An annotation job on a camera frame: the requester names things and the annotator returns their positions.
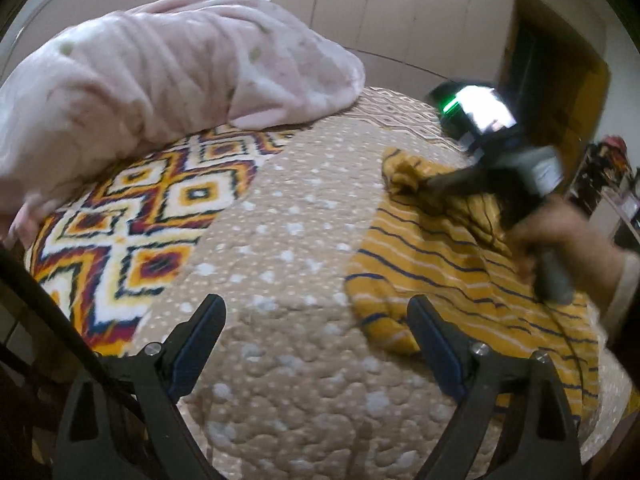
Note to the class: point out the person's right hand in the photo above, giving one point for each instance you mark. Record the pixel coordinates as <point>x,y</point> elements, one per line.
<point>592,262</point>

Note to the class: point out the white shelf unit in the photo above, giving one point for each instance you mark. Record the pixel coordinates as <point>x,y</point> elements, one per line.
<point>617,218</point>

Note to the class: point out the geometric patterned bedspread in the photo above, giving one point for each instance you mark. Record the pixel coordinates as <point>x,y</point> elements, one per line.
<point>108,255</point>

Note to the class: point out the brown wooden door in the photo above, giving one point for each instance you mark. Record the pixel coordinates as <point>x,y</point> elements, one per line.
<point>554,81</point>

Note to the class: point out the beige wardrobe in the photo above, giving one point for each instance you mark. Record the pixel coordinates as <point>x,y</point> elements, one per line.
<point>413,45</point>

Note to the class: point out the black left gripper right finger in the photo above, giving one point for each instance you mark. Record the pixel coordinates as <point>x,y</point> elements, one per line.
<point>538,437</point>

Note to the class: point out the pile of clothes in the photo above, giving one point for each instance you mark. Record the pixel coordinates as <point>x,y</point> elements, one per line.
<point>604,165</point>

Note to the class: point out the pink floral blanket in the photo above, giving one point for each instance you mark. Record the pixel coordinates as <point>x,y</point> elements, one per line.
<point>132,81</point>

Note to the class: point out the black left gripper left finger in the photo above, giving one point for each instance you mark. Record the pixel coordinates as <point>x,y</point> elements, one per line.
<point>126,424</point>

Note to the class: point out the beige dotted quilt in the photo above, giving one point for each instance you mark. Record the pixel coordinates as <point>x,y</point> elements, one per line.
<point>292,389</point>

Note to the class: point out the yellow striped knit sweater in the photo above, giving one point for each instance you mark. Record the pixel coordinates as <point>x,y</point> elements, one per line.
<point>453,252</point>

